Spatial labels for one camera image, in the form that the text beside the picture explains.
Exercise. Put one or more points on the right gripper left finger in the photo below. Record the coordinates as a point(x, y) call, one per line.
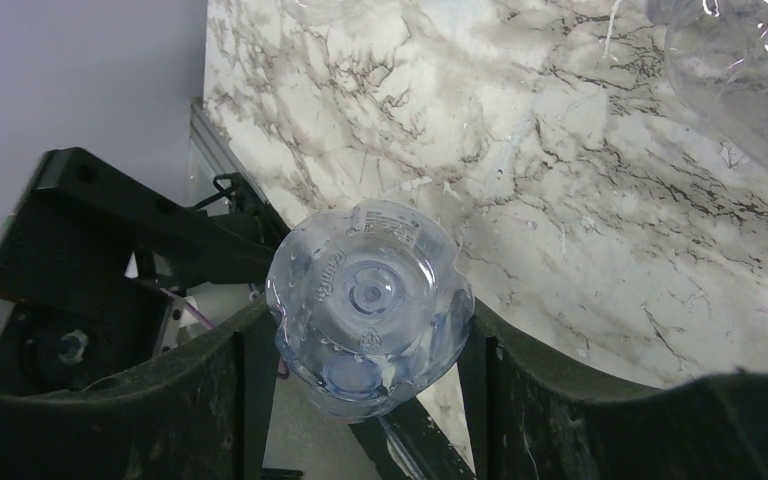
point(199, 411)

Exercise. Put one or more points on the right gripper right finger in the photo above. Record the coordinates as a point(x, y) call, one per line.
point(536, 413)

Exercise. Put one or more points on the blue cap clear bottle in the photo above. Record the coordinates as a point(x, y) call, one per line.
point(370, 306)

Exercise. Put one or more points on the crushed clear white-cap bottle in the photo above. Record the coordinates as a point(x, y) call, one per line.
point(717, 63)

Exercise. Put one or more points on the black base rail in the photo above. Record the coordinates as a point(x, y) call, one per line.
point(84, 260)

